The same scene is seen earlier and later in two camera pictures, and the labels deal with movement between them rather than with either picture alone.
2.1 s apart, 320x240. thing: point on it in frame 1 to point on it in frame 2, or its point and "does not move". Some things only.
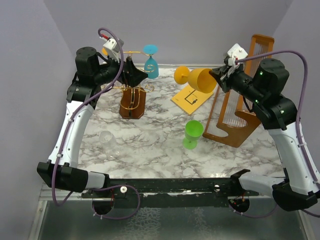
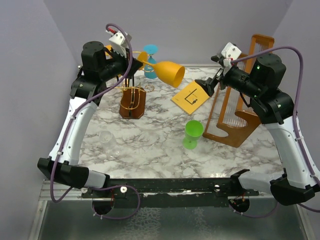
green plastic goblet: (193, 131) does not move
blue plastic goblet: (150, 65) does not move
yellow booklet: (189, 100) does not move
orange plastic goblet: (200, 79) to (173, 73)
